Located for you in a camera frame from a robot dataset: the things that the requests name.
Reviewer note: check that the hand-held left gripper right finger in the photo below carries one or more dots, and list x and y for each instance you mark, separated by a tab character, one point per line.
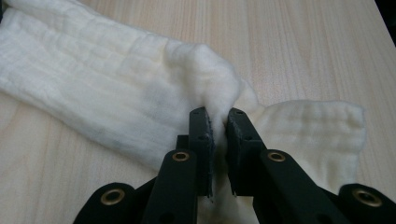
246	155

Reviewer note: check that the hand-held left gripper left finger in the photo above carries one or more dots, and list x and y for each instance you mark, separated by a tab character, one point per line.
199	149

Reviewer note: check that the white cloth with brown print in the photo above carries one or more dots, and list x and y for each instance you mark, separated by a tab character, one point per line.
109	87

